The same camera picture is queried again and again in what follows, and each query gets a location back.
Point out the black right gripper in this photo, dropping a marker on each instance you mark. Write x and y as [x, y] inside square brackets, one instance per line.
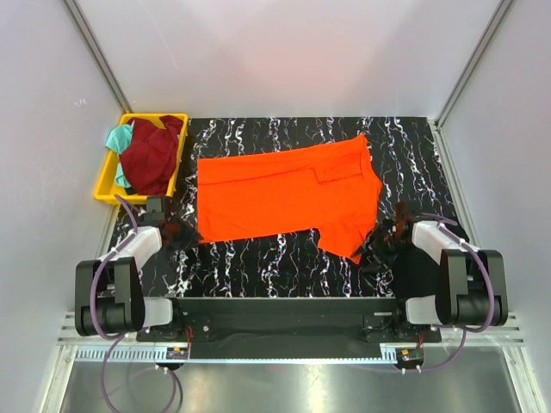
[380, 240]

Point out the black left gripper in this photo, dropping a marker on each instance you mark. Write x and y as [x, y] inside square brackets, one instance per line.
[182, 235]

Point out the orange t shirt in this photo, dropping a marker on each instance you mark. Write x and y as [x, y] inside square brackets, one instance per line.
[328, 187]

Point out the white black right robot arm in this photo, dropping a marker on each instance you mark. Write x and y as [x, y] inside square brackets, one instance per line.
[441, 279]

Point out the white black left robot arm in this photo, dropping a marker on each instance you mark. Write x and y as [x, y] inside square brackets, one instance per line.
[109, 301]

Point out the black folded t shirt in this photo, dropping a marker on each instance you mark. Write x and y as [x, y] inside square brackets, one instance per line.
[415, 273]

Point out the dark red t shirt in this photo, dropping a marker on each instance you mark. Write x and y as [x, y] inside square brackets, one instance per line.
[149, 162]

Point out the yellow plastic bin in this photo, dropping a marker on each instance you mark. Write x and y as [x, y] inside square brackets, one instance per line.
[106, 189]

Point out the black marble pattern mat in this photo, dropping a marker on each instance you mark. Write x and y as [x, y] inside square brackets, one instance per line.
[404, 154]

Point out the teal t shirt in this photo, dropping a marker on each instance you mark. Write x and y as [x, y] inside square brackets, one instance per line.
[118, 141]

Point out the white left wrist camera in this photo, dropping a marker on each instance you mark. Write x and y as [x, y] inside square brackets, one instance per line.
[154, 210]

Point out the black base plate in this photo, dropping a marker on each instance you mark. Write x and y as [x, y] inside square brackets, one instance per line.
[290, 323]

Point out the aluminium frame post right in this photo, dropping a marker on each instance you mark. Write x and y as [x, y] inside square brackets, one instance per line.
[498, 17]

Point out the aluminium frame post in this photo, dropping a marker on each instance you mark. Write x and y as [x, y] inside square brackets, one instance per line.
[498, 17]
[92, 45]

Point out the slotted cable duct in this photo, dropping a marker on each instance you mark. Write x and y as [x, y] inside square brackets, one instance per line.
[204, 354]

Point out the aluminium frame post left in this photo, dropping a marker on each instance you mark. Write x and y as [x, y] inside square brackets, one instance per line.
[92, 45]

